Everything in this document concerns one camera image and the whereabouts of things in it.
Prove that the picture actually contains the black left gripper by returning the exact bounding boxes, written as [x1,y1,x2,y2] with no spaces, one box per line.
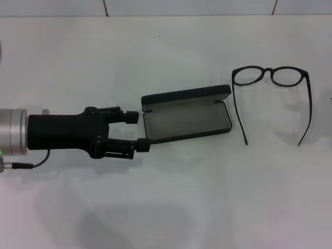
[27,105,151,159]

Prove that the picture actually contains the black glasses case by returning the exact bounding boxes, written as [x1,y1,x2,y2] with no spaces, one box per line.
[141,84,232,145]

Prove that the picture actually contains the black glasses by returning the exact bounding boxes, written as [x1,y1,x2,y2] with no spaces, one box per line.
[230,66,311,147]

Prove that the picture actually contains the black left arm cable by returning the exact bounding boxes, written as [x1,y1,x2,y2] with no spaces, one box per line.
[0,149,51,173]

